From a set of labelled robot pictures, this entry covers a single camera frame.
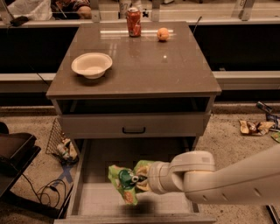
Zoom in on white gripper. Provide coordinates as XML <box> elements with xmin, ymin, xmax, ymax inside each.
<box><xmin>136</xmin><ymin>161</ymin><xmax>184</xmax><ymax>194</ymax></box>

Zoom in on green rice chip bag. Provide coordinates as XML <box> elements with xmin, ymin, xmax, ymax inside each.
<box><xmin>108</xmin><ymin>160</ymin><xmax>153</xmax><ymax>206</ymax></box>

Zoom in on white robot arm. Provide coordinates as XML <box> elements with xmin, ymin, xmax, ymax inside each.
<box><xmin>147</xmin><ymin>145</ymin><xmax>280</xmax><ymax>205</ymax></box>

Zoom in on open bottom grey drawer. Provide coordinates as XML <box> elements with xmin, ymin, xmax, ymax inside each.
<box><xmin>54</xmin><ymin>137</ymin><xmax>216</xmax><ymax>224</ymax></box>

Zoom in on grey drawer cabinet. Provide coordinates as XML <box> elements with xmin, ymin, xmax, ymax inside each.
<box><xmin>46</xmin><ymin>22</ymin><xmax>221</xmax><ymax>151</ymax></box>

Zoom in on white plastic bag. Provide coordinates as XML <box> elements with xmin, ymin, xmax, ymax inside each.
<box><xmin>8</xmin><ymin>0</ymin><xmax>53</xmax><ymax>20</ymax></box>

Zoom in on crumpled wrappers in basket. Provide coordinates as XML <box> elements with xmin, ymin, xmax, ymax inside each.
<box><xmin>57</xmin><ymin>139</ymin><xmax>78</xmax><ymax>162</ymax></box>

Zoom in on white paper bowl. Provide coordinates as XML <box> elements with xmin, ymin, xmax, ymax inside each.
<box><xmin>71</xmin><ymin>52</ymin><xmax>113</xmax><ymax>79</ymax></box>

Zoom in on snack wrappers on floor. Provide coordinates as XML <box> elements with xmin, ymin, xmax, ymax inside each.
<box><xmin>239</xmin><ymin>114</ymin><xmax>280</xmax><ymax>144</ymax></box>

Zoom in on black cart tray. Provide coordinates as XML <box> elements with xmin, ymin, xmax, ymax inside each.
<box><xmin>0</xmin><ymin>122</ymin><xmax>40</xmax><ymax>197</ymax></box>

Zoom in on dark snack packet on floor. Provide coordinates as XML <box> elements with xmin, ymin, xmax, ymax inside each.
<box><xmin>256</xmin><ymin>101</ymin><xmax>273</xmax><ymax>114</ymax></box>

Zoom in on black bar on floor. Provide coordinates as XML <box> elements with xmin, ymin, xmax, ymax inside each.
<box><xmin>266</xmin><ymin>206</ymin><xmax>280</xmax><ymax>224</ymax></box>

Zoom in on orange fruit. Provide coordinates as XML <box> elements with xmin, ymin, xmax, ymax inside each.
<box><xmin>157</xmin><ymin>27</ymin><xmax>169</xmax><ymax>41</ymax></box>

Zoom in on orange soda can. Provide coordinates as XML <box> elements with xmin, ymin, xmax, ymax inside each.
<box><xmin>126</xmin><ymin>7</ymin><xmax>141</xmax><ymax>37</ymax></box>

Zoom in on white paper cup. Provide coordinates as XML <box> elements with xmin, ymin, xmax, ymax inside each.
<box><xmin>119</xmin><ymin>0</ymin><xmax>131</xmax><ymax>18</ymax></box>

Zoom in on person in background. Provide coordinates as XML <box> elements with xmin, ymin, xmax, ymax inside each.
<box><xmin>51</xmin><ymin>0</ymin><xmax>92</xmax><ymax>19</ymax></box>

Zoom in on black device on ledge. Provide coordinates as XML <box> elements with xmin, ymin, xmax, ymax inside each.
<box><xmin>10</xmin><ymin>16</ymin><xmax>29</xmax><ymax>27</ymax></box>

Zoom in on closed grey drawer with handle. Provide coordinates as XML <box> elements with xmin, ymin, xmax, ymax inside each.
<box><xmin>58</xmin><ymin>113</ymin><xmax>210</xmax><ymax>139</ymax></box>

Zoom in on black cable on floor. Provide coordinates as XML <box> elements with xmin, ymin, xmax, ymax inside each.
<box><xmin>20</xmin><ymin>173</ymin><xmax>68</xmax><ymax>209</ymax></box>

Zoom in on wire mesh basket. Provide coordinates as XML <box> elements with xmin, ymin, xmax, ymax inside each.
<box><xmin>45</xmin><ymin>118</ymin><xmax>79</xmax><ymax>165</ymax></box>

